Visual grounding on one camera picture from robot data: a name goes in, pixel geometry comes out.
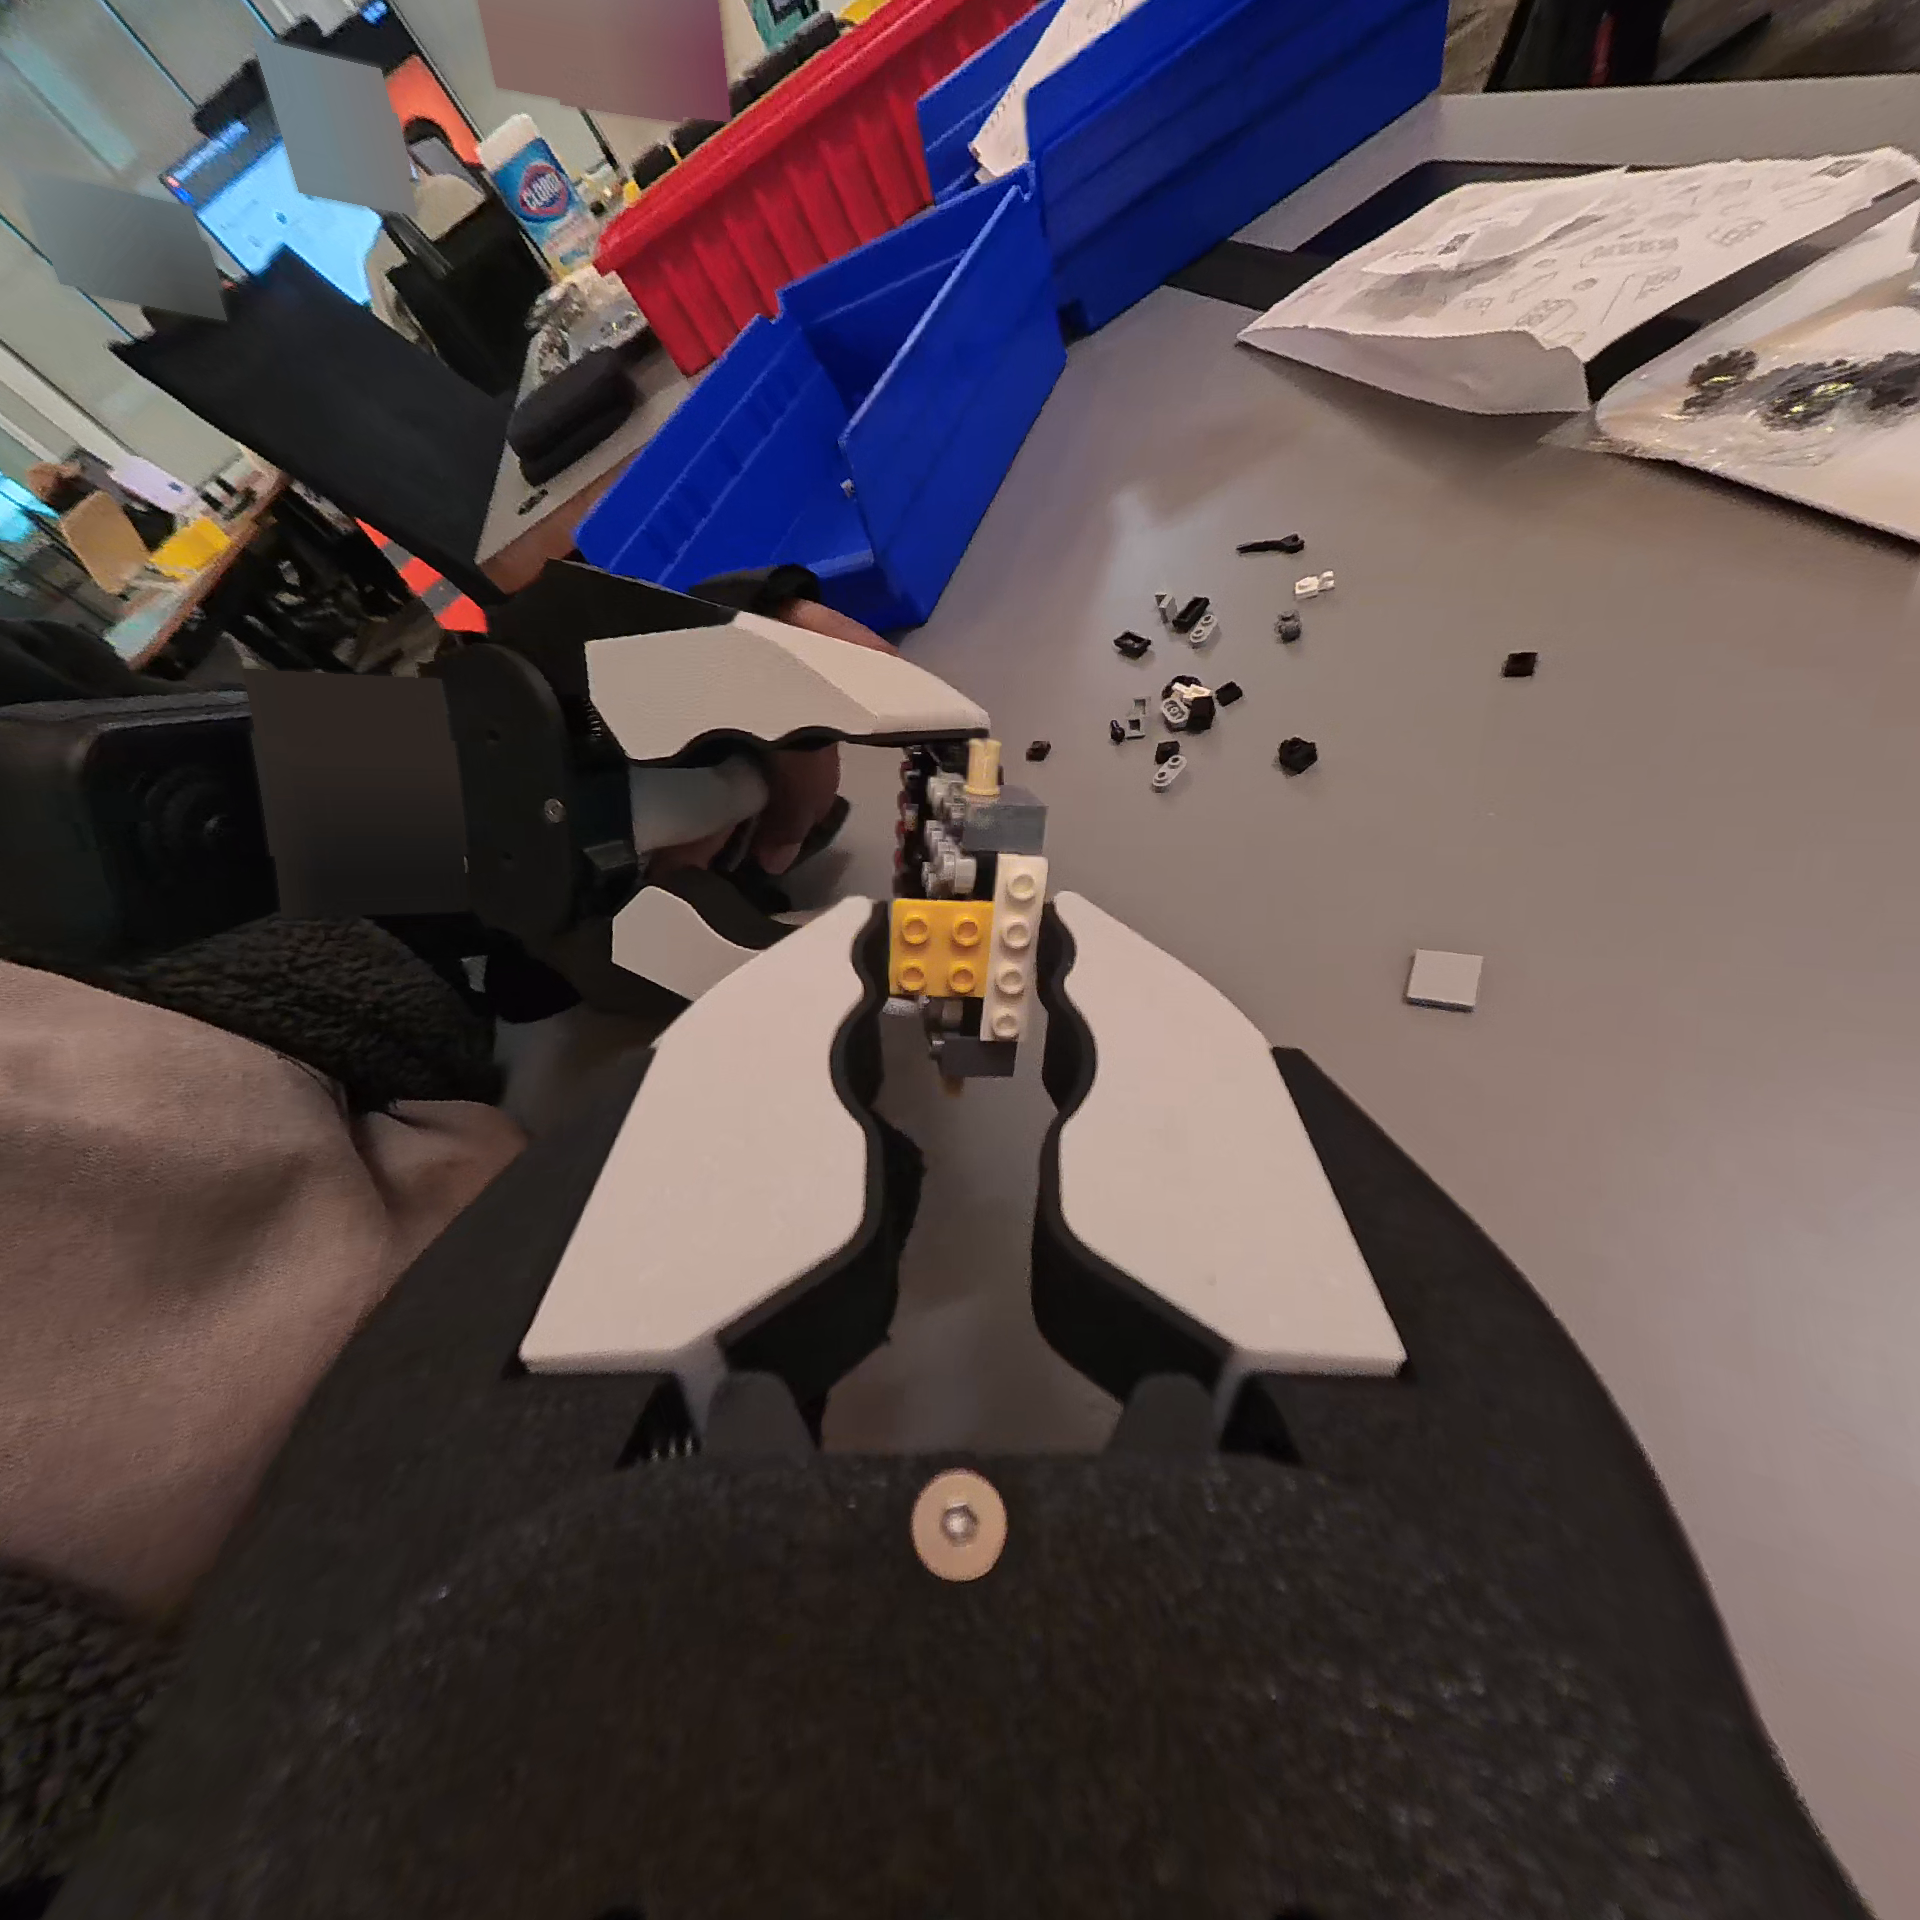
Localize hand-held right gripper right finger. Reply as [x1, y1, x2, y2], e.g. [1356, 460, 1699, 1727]
[1035, 892, 1409, 1426]

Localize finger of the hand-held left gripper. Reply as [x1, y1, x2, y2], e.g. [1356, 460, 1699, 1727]
[615, 886, 799, 1003]
[586, 615, 993, 758]

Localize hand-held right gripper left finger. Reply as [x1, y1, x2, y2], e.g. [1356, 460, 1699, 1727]
[519, 900, 904, 1426]

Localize yellow hinge brick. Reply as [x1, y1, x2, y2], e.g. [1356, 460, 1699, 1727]
[888, 900, 998, 1000]

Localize toy brick car chassis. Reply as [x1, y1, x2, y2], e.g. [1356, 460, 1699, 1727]
[886, 731, 1051, 1095]

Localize grey desk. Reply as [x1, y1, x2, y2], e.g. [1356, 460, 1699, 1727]
[479, 75, 1920, 1920]

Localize person's left hand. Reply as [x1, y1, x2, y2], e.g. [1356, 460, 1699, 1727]
[721, 739, 855, 885]

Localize orange striped barrier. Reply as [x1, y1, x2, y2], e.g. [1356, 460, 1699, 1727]
[356, 517, 497, 636]

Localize person's black fleece jacket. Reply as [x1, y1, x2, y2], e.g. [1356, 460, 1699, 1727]
[0, 912, 510, 1920]

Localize black zip case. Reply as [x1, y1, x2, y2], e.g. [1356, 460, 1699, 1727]
[507, 348, 642, 484]

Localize black panel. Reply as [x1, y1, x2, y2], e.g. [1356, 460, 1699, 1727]
[113, 263, 519, 570]

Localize scattered small brick pieces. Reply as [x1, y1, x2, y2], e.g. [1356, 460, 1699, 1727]
[1025, 533, 1545, 792]

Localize red storage bin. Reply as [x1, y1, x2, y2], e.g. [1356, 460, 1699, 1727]
[594, 0, 1051, 378]

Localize person's beige top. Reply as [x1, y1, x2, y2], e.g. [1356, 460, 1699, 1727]
[0, 960, 531, 1630]

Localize wipes canister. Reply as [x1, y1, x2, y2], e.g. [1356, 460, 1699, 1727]
[479, 112, 598, 280]

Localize computer monitor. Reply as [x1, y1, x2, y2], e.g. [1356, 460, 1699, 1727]
[158, 134, 395, 287]

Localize printed paper sheet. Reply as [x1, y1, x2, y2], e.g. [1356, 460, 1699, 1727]
[969, 0, 1162, 176]

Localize white printed paper bag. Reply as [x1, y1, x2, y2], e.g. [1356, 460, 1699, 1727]
[1236, 150, 1920, 416]

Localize clear bag of black pieces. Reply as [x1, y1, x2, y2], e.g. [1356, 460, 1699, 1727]
[1545, 200, 1920, 543]

